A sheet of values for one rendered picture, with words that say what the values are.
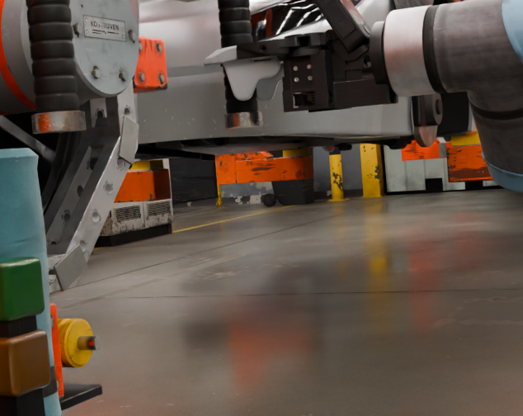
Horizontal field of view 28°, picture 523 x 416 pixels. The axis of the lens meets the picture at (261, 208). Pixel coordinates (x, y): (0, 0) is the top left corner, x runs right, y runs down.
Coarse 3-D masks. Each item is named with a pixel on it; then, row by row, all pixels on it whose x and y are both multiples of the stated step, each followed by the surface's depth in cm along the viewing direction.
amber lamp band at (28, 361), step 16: (16, 336) 69; (32, 336) 70; (0, 352) 68; (16, 352) 68; (32, 352) 69; (48, 352) 71; (0, 368) 68; (16, 368) 68; (32, 368) 69; (48, 368) 71; (0, 384) 68; (16, 384) 68; (32, 384) 69; (48, 384) 71
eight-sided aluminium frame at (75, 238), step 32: (128, 96) 133; (96, 128) 132; (128, 128) 132; (96, 160) 133; (128, 160) 132; (64, 192) 127; (96, 192) 126; (64, 224) 127; (96, 224) 125; (64, 256) 119; (64, 288) 119
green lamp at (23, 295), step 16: (0, 272) 68; (16, 272) 68; (32, 272) 70; (0, 288) 68; (16, 288) 68; (32, 288) 70; (0, 304) 68; (16, 304) 68; (32, 304) 70; (0, 320) 68
